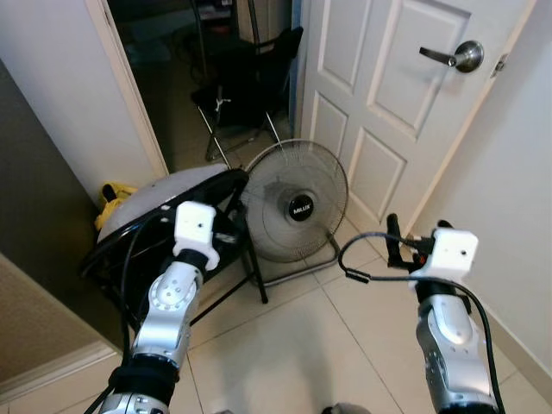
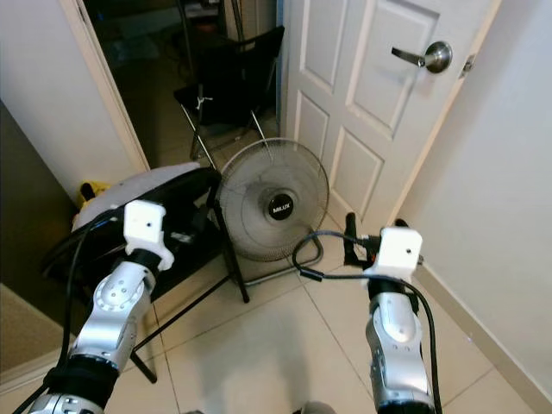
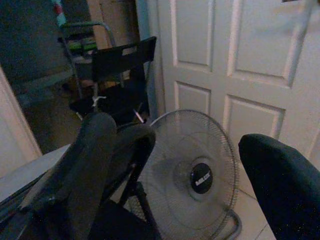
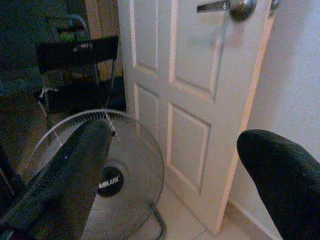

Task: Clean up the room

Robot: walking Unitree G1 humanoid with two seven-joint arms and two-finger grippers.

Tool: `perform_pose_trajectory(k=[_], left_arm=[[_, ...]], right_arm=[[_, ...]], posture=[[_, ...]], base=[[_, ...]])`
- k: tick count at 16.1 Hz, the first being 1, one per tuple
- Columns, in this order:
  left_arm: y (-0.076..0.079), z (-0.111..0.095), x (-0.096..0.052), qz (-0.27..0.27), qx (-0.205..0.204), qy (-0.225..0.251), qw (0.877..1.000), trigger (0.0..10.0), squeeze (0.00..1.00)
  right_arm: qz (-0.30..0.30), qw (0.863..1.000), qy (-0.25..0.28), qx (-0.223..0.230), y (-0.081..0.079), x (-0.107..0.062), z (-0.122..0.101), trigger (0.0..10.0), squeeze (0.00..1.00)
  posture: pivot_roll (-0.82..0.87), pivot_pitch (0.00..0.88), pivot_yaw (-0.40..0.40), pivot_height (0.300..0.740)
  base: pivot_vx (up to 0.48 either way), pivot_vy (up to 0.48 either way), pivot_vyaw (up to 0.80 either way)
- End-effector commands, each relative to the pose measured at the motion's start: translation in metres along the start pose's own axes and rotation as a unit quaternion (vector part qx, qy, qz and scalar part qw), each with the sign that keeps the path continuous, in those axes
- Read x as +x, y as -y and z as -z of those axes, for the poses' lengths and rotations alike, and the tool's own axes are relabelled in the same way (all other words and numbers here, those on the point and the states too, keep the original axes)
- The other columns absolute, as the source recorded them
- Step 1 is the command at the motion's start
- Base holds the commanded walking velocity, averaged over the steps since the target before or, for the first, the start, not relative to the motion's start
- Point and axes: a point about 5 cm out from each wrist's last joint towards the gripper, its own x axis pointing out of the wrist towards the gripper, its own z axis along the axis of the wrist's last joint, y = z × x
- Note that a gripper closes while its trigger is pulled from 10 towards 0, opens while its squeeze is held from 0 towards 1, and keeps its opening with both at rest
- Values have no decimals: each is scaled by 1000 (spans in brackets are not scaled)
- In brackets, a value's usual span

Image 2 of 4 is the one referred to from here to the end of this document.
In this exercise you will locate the yellow cloth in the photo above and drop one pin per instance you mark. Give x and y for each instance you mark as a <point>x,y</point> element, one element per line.
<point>97,194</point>

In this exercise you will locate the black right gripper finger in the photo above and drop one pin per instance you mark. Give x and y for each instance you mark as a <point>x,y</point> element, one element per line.
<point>351,237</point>
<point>401,223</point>

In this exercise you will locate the black folding chair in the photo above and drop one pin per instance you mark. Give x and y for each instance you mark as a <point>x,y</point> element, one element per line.
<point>233,86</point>

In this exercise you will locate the white panel door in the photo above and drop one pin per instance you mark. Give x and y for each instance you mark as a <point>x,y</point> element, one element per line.
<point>362,112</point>

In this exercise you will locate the metal door latch plate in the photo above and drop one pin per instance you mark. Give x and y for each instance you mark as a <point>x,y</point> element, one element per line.
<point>470,63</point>

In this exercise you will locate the grey right robot foot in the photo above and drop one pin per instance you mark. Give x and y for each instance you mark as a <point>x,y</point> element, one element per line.
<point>317,409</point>

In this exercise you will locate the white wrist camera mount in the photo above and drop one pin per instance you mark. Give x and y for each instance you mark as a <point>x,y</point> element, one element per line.
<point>399,250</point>
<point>145,224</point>

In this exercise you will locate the grey floor fan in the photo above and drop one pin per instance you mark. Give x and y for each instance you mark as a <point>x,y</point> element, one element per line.
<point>280,207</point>

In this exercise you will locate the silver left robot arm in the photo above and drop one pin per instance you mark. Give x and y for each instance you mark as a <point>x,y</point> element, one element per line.
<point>116,302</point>

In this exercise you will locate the grey robot foot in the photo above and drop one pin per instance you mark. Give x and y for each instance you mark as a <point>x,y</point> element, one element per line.
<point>317,409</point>
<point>197,411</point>

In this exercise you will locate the grey round chair cushion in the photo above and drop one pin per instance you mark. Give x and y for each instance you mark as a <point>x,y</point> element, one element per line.
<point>129,190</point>

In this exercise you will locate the grey left robot foot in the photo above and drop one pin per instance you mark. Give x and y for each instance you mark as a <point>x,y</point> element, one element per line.
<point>197,411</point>

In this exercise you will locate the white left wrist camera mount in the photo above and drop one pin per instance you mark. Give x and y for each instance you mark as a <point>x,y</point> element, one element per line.
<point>145,224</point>

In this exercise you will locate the white door frame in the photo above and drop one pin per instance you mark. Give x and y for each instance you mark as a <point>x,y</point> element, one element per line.
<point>105,86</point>

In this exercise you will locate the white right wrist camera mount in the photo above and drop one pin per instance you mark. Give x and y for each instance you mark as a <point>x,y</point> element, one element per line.
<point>399,250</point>

